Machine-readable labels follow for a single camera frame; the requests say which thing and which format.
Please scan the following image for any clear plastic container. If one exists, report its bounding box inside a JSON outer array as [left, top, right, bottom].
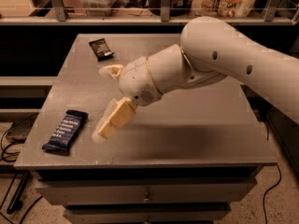
[[80, 0, 116, 16]]

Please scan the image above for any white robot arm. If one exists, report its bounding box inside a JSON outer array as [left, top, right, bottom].
[[92, 17, 299, 143]]

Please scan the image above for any blue rxbar wrapper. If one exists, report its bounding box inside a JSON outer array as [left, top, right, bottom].
[[42, 110, 89, 151]]

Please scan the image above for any black cables left floor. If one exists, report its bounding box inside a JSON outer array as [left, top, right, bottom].
[[0, 113, 43, 224]]

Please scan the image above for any black snack packet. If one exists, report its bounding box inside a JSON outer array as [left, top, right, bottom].
[[89, 38, 114, 61]]

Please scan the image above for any grey power adapter box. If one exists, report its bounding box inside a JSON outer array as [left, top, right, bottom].
[[6, 119, 34, 143]]

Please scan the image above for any upper drawer knob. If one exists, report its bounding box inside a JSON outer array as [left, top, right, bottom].
[[143, 193, 152, 203]]

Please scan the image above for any black cable right floor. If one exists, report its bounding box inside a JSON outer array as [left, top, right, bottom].
[[262, 163, 282, 224]]

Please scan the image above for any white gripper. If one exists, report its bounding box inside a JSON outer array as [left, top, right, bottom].
[[92, 57, 163, 143]]

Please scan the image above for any metal shelf rail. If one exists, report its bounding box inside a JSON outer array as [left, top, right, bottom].
[[0, 0, 299, 25]]

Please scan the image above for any grey drawer cabinet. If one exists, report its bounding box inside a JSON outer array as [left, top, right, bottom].
[[16, 35, 277, 224]]

